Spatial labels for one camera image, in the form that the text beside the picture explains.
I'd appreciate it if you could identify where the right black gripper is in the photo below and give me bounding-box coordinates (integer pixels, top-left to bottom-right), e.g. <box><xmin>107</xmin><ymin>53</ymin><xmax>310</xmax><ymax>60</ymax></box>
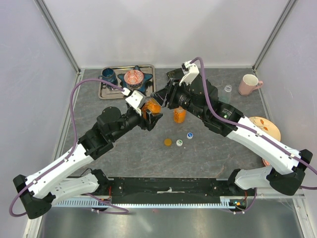
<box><xmin>151</xmin><ymin>78</ymin><xmax>207</xmax><ymax>120</ymax></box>

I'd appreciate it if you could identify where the orange juice bottle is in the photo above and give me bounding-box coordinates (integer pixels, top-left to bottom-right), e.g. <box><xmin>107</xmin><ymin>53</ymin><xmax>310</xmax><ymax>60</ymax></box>
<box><xmin>142</xmin><ymin>98</ymin><xmax>161</xmax><ymax>118</ymax></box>
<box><xmin>173</xmin><ymin>107</ymin><xmax>186</xmax><ymax>123</ymax></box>

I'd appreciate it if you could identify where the orange bottle cap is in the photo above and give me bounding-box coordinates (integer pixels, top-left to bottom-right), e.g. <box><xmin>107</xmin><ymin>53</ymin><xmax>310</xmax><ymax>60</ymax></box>
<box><xmin>164</xmin><ymin>138</ymin><xmax>172</xmax><ymax>146</ymax></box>

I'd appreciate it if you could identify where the green white bottle cap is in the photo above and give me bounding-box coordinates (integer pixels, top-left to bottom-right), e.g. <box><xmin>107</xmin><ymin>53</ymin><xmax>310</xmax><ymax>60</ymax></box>
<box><xmin>176</xmin><ymin>139</ymin><xmax>183</xmax><ymax>147</ymax></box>

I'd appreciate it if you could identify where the blue white bottle cap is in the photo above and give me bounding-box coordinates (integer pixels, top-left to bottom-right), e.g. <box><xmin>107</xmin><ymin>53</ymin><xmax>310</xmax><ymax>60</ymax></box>
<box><xmin>186</xmin><ymin>132</ymin><xmax>194</xmax><ymax>139</ymax></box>

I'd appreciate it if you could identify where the clear Pocari Sweat bottle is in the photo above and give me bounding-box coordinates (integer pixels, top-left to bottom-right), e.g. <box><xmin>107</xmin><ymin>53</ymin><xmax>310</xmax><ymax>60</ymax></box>
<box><xmin>218</xmin><ymin>85</ymin><xmax>232</xmax><ymax>104</ymax></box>

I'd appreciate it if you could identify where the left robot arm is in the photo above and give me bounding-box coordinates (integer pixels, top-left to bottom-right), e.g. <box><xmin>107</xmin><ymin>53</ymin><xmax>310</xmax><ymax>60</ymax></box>
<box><xmin>13</xmin><ymin>103</ymin><xmax>162</xmax><ymax>219</ymax></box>

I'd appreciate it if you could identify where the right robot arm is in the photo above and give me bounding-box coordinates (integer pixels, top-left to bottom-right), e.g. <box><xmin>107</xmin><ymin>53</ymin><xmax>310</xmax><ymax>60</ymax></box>
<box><xmin>151</xmin><ymin>76</ymin><xmax>313</xmax><ymax>196</ymax></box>

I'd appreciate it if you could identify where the blue star-shaped dish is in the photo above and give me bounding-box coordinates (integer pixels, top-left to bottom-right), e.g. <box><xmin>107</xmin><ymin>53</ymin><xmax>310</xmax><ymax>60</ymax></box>
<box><xmin>117</xmin><ymin>65</ymin><xmax>153</xmax><ymax>94</ymax></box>

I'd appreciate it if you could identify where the black floral rectangular plate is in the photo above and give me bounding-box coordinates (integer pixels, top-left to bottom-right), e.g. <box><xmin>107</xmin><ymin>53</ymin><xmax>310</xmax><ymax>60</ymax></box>
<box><xmin>166</xmin><ymin>68</ymin><xmax>184</xmax><ymax>80</ymax></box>

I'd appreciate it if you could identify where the orange patterned bowl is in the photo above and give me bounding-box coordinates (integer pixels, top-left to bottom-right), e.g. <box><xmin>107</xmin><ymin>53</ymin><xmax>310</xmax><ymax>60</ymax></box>
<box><xmin>124</xmin><ymin>70</ymin><xmax>144</xmax><ymax>85</ymax></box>

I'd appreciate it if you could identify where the metal tray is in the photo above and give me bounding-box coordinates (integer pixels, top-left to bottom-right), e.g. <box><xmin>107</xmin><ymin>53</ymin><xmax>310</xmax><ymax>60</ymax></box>
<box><xmin>98</xmin><ymin>64</ymin><xmax>156</xmax><ymax>100</ymax></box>

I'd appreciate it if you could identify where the blue mug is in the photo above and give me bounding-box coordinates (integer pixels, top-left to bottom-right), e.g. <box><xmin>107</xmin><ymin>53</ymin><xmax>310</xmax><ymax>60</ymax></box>
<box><xmin>101</xmin><ymin>68</ymin><xmax>118</xmax><ymax>85</ymax></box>

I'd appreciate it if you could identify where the pink mug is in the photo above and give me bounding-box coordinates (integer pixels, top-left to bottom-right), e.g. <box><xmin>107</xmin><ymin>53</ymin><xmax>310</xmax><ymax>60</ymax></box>
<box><xmin>238</xmin><ymin>74</ymin><xmax>264</xmax><ymax>96</ymax></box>

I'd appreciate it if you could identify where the beige bird plate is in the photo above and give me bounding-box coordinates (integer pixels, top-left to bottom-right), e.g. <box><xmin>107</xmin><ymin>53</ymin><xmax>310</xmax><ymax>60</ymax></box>
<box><xmin>249</xmin><ymin>117</ymin><xmax>281</xmax><ymax>141</ymax></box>

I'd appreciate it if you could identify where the red white patterned bowl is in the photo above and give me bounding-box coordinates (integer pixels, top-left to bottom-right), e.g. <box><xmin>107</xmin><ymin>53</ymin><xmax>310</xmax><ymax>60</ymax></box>
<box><xmin>262</xmin><ymin>159</ymin><xmax>270</xmax><ymax>166</ymax></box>

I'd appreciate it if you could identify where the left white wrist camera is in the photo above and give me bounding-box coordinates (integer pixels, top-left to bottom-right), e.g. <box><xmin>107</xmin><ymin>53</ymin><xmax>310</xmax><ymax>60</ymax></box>
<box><xmin>121</xmin><ymin>88</ymin><xmax>146</xmax><ymax>116</ymax></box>

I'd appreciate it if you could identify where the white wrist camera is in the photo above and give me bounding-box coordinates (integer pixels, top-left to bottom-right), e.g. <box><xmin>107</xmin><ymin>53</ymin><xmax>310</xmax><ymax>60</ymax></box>
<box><xmin>179</xmin><ymin>61</ymin><xmax>199</xmax><ymax>85</ymax></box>
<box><xmin>121</xmin><ymin>88</ymin><xmax>146</xmax><ymax>116</ymax></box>

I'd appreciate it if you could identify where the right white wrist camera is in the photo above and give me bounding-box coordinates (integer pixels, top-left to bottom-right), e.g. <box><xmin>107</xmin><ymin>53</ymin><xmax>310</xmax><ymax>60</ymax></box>
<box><xmin>179</xmin><ymin>61</ymin><xmax>199</xmax><ymax>85</ymax></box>

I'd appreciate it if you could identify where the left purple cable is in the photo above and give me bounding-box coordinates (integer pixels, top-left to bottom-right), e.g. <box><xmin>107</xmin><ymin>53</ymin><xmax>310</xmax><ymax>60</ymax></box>
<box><xmin>9</xmin><ymin>78</ymin><xmax>131</xmax><ymax>216</ymax></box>

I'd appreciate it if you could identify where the purple cable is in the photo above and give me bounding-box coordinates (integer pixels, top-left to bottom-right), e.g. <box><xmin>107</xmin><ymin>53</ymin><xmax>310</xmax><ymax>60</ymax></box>
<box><xmin>189</xmin><ymin>57</ymin><xmax>317</xmax><ymax>191</ymax></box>
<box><xmin>9</xmin><ymin>78</ymin><xmax>131</xmax><ymax>216</ymax></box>

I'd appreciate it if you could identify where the slotted cable duct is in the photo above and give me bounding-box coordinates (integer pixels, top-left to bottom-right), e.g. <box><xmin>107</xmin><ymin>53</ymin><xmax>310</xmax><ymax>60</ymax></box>
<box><xmin>53</xmin><ymin>197</ymin><xmax>247</xmax><ymax>209</ymax></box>

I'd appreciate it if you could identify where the left aluminium frame post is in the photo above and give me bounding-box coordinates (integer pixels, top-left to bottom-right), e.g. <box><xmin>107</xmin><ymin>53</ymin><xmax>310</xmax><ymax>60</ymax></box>
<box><xmin>34</xmin><ymin>0</ymin><xmax>81</xmax><ymax>74</ymax></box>

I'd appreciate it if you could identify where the aluminium frame post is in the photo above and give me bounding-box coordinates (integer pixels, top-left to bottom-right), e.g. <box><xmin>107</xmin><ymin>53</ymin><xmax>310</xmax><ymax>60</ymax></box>
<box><xmin>252</xmin><ymin>0</ymin><xmax>298</xmax><ymax>74</ymax></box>
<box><xmin>34</xmin><ymin>0</ymin><xmax>81</xmax><ymax>74</ymax></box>

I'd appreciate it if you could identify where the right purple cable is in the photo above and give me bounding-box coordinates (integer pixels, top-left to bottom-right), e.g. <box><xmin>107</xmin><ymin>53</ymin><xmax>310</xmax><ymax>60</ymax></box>
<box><xmin>189</xmin><ymin>57</ymin><xmax>317</xmax><ymax>191</ymax></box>

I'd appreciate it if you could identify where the right aluminium frame post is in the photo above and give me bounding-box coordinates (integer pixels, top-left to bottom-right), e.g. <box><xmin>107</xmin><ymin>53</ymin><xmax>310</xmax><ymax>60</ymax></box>
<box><xmin>252</xmin><ymin>0</ymin><xmax>298</xmax><ymax>74</ymax></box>

